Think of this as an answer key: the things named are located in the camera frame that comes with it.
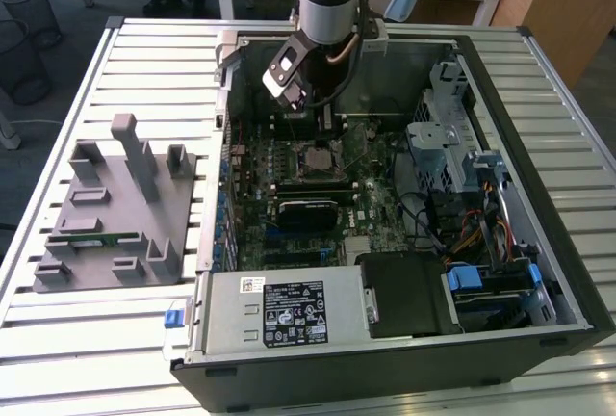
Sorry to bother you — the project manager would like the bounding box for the silver CPU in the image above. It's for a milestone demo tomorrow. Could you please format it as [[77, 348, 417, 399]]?
[[305, 145, 338, 174]]

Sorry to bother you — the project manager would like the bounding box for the grey bracket wrist camera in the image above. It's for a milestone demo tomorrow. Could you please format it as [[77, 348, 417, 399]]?
[[361, 19, 390, 57]]

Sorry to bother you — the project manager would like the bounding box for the grey parts rack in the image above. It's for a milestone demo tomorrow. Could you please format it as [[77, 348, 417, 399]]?
[[31, 112, 198, 295]]

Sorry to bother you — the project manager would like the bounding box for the black graphics card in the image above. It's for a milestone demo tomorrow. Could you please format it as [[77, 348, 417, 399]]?
[[277, 198, 339, 233]]

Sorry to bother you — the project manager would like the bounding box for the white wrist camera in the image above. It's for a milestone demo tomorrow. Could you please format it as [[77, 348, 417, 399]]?
[[261, 34, 312, 112]]

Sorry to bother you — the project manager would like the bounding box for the coloured power wire bundle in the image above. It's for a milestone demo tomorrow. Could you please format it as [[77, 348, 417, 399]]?
[[445, 184, 519, 268]]

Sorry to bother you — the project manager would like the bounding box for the black mesh wastebasket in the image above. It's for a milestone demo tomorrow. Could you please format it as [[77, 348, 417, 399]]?
[[0, 0, 64, 51], [0, 18, 54, 107]]

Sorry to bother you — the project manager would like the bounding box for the silver drive cage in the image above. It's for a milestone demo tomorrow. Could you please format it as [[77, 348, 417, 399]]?
[[403, 60, 482, 186]]

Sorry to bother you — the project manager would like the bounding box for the green motherboard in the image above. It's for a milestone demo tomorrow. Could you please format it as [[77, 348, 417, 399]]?
[[225, 117, 434, 273]]

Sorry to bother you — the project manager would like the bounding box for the black RAM slot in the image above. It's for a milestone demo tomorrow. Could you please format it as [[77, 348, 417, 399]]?
[[270, 119, 349, 128], [275, 191, 360, 199], [270, 125, 349, 134], [270, 114, 349, 122], [275, 185, 360, 194], [275, 180, 360, 189], [275, 195, 360, 204]]

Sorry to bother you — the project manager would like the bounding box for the silver chipset heatsink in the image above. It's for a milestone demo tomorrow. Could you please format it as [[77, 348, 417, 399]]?
[[342, 236, 372, 257]]

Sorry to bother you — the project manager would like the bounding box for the metal socket cover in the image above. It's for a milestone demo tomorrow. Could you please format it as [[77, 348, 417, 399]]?
[[334, 122, 374, 172]]

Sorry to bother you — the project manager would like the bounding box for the blue case release latch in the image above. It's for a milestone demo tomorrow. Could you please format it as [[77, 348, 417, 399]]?
[[163, 307, 187, 329]]

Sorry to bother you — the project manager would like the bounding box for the blue plastic latch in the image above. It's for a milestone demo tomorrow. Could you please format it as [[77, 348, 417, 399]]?
[[526, 264, 543, 299]]

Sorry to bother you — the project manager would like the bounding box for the black open PC case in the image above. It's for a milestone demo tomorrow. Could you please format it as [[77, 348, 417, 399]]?
[[163, 28, 616, 415]]

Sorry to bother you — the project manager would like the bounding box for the black hard disk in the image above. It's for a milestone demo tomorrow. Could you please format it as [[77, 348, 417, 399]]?
[[454, 290, 535, 333]]

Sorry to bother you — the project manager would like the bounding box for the wooden cabinet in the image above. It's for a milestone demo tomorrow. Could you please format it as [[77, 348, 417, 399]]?
[[490, 0, 616, 90]]

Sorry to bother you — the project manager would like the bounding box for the blue disk carrier handle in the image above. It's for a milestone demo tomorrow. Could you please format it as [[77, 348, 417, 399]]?
[[445, 265, 484, 302]]

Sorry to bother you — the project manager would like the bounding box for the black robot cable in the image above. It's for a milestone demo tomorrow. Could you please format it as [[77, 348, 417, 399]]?
[[307, 0, 403, 109]]

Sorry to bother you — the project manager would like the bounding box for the green RAM stick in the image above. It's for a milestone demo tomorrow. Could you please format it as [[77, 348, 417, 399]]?
[[47, 231, 141, 247]]

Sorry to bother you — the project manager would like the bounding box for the CPU socket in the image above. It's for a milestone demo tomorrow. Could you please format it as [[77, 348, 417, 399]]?
[[288, 139, 348, 185]]

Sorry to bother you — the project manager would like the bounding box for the silver power supply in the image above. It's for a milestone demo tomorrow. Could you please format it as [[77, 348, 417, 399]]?
[[185, 269, 374, 357]]

